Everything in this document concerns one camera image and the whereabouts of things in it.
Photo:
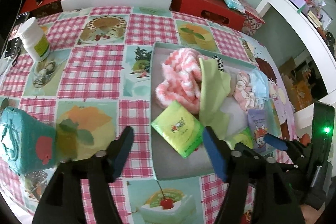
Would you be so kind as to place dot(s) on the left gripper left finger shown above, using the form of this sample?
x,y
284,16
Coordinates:
x,y
104,168

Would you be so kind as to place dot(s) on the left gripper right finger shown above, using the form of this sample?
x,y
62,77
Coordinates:
x,y
231,167

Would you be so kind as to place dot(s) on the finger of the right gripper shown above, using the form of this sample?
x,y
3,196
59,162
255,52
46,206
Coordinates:
x,y
246,151
276,142

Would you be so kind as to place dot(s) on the green tissue pack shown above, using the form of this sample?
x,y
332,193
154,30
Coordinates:
x,y
180,129
244,136

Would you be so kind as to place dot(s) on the pink floral scrunchie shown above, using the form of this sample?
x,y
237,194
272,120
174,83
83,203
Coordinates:
x,y
243,93

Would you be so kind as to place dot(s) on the blue face mask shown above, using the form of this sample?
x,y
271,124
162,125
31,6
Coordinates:
x,y
259,82

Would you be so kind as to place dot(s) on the light green cloth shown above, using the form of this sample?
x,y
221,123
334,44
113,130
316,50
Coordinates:
x,y
215,88

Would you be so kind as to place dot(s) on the leopard print scrunchie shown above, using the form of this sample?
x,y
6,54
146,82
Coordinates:
x,y
219,62

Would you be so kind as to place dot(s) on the pink white fluffy towel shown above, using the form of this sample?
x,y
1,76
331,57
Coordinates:
x,y
182,77

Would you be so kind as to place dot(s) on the teal shallow box tray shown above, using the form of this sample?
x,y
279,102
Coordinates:
x,y
167,163

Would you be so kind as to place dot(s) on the teal plastic toy case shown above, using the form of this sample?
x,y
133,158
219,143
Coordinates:
x,y
27,144

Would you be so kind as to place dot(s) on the patterned checkered tablecloth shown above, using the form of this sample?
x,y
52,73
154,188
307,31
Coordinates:
x,y
97,86

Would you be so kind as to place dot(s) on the red patterned box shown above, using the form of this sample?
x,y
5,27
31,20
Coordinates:
x,y
253,21

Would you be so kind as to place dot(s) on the white pill bottle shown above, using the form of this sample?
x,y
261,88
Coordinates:
x,y
34,40

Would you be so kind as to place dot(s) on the white desk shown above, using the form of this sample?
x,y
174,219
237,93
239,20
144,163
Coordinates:
x,y
308,34

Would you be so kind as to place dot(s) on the blue wet wipes pack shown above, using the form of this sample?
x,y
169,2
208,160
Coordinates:
x,y
235,4

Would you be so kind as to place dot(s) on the smartphone on stand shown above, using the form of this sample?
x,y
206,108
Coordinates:
x,y
14,40

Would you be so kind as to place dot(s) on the red gift box right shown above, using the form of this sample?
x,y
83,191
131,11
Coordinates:
x,y
213,10

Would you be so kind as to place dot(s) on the white board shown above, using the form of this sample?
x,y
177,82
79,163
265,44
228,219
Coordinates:
x,y
68,5

